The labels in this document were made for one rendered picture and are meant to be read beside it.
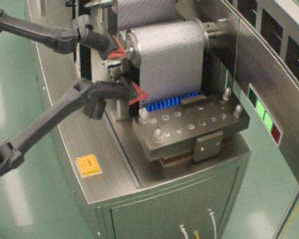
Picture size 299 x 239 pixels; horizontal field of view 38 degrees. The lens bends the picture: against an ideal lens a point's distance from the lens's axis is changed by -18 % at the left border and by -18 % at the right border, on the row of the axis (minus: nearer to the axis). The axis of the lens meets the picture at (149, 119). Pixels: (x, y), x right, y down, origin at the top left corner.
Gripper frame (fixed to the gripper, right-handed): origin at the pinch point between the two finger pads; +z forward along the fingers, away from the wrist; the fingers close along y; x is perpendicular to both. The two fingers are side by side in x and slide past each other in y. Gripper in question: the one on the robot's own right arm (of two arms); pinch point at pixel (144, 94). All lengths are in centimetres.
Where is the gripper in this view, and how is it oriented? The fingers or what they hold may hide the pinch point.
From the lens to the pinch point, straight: 177.4
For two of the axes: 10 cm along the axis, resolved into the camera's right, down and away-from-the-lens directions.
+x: 4.5, -7.2, -5.2
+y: 3.7, 6.8, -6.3
